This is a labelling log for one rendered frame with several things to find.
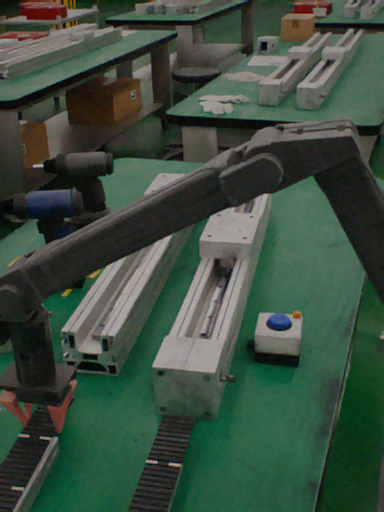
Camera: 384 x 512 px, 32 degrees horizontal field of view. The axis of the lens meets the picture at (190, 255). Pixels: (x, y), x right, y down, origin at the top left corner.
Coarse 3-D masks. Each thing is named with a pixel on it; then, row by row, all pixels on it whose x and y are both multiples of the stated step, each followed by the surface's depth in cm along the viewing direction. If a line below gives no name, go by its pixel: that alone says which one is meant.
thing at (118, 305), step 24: (168, 240) 148; (120, 264) 138; (144, 264) 138; (168, 264) 149; (96, 288) 129; (120, 288) 134; (144, 288) 130; (96, 312) 125; (120, 312) 120; (144, 312) 131; (72, 336) 117; (96, 336) 119; (120, 336) 117; (72, 360) 118; (96, 360) 117; (120, 360) 118
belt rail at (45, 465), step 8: (56, 440) 98; (48, 448) 97; (56, 448) 99; (48, 456) 96; (56, 456) 99; (40, 464) 94; (48, 464) 96; (40, 472) 93; (48, 472) 96; (32, 480) 91; (40, 480) 94; (32, 488) 91; (24, 496) 89; (32, 496) 91; (16, 504) 87; (24, 504) 89
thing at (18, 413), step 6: (6, 390) 99; (6, 396) 98; (12, 396) 98; (6, 402) 97; (12, 402) 97; (12, 408) 98; (18, 408) 99; (30, 408) 103; (18, 414) 99; (24, 414) 101; (30, 414) 103; (24, 420) 101; (24, 426) 101
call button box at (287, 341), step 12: (264, 324) 120; (300, 324) 119; (264, 336) 117; (276, 336) 116; (288, 336) 116; (300, 336) 117; (252, 348) 122; (264, 348) 118; (276, 348) 117; (288, 348) 117; (300, 348) 121; (264, 360) 119; (276, 360) 118; (288, 360) 118
